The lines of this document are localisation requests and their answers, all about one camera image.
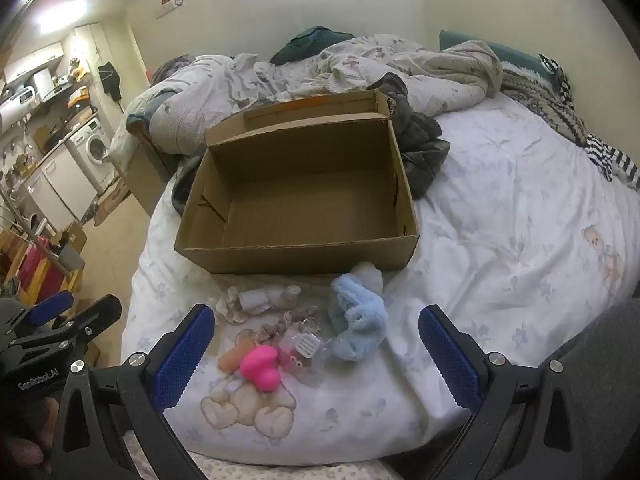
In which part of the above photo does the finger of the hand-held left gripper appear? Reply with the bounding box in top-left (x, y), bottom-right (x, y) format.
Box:
top-left (59, 294), bottom-right (123, 349)
top-left (26, 290), bottom-right (76, 327)

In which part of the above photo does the pink plastic bin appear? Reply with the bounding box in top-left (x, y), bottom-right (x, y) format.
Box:
top-left (20, 245), bottom-right (66, 291)

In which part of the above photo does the teal pillow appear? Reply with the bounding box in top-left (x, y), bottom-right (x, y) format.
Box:
top-left (439, 29), bottom-right (551, 76)

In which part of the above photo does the brown door mat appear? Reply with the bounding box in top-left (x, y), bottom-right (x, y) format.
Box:
top-left (94, 195), bottom-right (126, 227)

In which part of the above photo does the white kitchen appliance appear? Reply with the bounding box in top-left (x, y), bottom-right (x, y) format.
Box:
top-left (0, 85), bottom-right (38, 121)

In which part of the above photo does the white patterned quilt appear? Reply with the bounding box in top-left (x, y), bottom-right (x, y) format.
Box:
top-left (125, 34), bottom-right (503, 156)

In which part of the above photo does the knit patterned blanket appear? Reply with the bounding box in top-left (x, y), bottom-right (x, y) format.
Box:
top-left (500, 67), bottom-right (601, 146)

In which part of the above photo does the white cabinet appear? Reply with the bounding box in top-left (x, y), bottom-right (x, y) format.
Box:
top-left (22, 147), bottom-right (98, 231)

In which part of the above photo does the white washing machine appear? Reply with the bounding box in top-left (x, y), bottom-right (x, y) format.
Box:
top-left (65, 119), bottom-right (115, 196)

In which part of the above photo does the cream scrunchie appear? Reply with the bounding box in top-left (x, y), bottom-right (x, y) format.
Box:
top-left (216, 287), bottom-right (251, 323)

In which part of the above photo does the pink heart soft toy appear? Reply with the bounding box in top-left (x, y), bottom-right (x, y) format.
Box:
top-left (239, 344), bottom-right (286, 392)

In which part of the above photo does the dark green pillow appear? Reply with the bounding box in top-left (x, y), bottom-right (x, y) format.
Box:
top-left (270, 26), bottom-right (356, 65)

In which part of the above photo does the light blue plush toy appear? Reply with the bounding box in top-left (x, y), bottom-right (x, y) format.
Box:
top-left (329, 274), bottom-right (390, 362)

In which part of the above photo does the peach soft tube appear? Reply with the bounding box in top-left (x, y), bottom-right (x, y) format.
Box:
top-left (218, 330), bottom-right (258, 375)

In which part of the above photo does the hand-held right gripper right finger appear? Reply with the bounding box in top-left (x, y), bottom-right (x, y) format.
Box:
top-left (419, 304), bottom-right (597, 480)

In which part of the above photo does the black hanging garment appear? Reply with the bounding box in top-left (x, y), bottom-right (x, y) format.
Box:
top-left (98, 61), bottom-right (123, 102)

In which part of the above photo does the clear plastic packet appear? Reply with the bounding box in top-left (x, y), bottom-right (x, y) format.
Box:
top-left (280, 330), bottom-right (333, 386)

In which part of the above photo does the brown scrunchie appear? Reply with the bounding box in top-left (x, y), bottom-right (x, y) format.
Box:
top-left (257, 306), bottom-right (323, 343)

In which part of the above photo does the person's left hand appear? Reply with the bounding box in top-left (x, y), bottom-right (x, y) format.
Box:
top-left (0, 395), bottom-right (53, 467)

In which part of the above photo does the black white striped cloth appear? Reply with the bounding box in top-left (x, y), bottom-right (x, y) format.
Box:
top-left (585, 132), bottom-right (640, 183)

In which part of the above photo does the small cardboard box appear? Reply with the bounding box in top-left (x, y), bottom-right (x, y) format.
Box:
top-left (65, 222), bottom-right (88, 256)

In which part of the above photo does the dark grey jacket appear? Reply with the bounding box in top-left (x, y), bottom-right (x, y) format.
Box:
top-left (380, 72), bottom-right (451, 198)

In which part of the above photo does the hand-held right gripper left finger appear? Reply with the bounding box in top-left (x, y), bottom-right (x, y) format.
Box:
top-left (50, 304), bottom-right (217, 480)

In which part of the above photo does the brown cardboard box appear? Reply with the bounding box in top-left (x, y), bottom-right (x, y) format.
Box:
top-left (174, 89), bottom-right (420, 276)

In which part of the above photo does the wooden bed frame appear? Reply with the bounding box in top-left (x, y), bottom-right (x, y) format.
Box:
top-left (127, 125), bottom-right (176, 218)

